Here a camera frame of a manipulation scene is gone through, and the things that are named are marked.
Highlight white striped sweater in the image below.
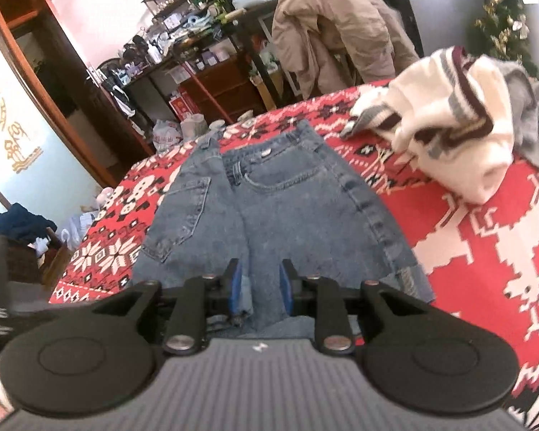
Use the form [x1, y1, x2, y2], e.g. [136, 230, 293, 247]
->
[339, 46, 515, 205]

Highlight grey refrigerator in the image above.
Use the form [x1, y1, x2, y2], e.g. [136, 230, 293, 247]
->
[395, 0, 490, 55]

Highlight wicker basket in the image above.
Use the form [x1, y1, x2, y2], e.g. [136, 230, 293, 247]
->
[4, 233, 73, 286]

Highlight blue denim jeans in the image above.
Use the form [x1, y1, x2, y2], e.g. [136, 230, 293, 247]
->
[130, 119, 436, 339]

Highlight small Christmas tree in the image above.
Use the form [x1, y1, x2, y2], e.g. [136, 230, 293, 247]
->
[467, 0, 539, 86]

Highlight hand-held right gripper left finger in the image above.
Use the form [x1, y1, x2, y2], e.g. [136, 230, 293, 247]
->
[92, 258, 243, 355]

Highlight red patterned blanket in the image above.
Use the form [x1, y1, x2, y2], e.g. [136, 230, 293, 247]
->
[49, 78, 539, 431]

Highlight red broom handle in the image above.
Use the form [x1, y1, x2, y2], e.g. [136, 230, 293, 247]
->
[182, 60, 232, 124]

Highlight frosted glass door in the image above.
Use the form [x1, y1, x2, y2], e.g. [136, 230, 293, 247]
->
[0, 22, 104, 234]

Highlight white plastic bag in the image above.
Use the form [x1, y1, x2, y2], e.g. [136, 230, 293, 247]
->
[152, 119, 183, 153]

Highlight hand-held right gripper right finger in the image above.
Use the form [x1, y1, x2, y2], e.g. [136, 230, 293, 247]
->
[279, 259, 429, 354]

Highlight red carton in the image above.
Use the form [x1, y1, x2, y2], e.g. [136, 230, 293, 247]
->
[168, 90, 198, 120]

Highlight wooden door frame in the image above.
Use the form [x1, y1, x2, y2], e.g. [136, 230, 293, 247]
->
[0, 0, 158, 216]

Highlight cluttered shelf rack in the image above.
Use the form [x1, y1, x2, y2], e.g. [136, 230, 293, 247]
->
[96, 0, 234, 113]

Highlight beige jacket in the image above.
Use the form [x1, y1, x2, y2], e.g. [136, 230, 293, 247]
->
[272, 0, 420, 99]

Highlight navy clothes pile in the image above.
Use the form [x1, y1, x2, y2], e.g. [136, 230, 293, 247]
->
[0, 203, 57, 243]

